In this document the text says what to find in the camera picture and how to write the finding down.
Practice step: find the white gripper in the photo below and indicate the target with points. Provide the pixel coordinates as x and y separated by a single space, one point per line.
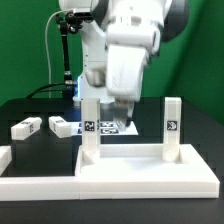
124 79

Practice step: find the white desk tabletop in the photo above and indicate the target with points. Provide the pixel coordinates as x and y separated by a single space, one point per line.
138 171

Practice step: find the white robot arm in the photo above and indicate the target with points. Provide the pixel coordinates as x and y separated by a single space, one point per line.
119 37

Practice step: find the sheet of fiducial markers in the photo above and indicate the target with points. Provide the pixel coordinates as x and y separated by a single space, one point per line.
106 128

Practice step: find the white U-shaped fixture frame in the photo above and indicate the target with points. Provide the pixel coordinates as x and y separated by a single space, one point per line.
35 188

